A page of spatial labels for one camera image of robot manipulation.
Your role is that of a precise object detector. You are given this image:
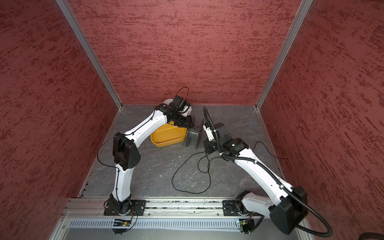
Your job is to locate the dark grey cable spool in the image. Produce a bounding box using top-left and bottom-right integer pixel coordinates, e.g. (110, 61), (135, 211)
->
(185, 119), (205, 150)

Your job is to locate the black cable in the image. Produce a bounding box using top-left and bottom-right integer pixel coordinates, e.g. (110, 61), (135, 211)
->
(171, 140), (287, 195)

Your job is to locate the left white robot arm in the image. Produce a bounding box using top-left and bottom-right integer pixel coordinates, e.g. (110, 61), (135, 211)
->
(107, 103), (194, 216)

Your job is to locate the yellow plastic tray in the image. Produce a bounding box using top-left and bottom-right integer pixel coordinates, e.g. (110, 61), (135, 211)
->
(151, 121), (187, 148)

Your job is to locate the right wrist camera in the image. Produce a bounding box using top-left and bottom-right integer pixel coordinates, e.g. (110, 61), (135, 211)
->
(203, 123), (229, 142)

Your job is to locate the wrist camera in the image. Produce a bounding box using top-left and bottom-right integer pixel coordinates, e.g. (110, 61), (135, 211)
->
(170, 95), (192, 116)
(203, 123), (229, 142)

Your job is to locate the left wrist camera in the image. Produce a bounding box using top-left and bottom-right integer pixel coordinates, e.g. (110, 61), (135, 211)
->
(170, 95), (192, 116)

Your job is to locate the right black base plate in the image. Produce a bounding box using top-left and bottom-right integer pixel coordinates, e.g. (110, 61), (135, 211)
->
(222, 200), (262, 217)

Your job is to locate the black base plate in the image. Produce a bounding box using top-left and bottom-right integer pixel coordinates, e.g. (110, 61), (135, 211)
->
(222, 200), (262, 217)
(104, 198), (147, 216)

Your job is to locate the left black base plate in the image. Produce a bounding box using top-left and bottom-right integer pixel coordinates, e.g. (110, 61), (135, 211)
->
(104, 198), (147, 216)

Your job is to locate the aluminium mounting rail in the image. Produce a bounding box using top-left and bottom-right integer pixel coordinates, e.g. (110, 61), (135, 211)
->
(61, 197), (305, 220)

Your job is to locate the right aluminium corner post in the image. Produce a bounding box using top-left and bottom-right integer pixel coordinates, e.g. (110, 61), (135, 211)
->
(256, 0), (313, 111)

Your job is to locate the aluminium corner post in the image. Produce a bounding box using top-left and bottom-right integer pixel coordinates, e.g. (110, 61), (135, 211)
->
(56, 0), (124, 110)
(256, 0), (313, 111)

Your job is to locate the left aluminium corner post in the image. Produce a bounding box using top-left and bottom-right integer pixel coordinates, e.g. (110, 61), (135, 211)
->
(56, 0), (124, 110)

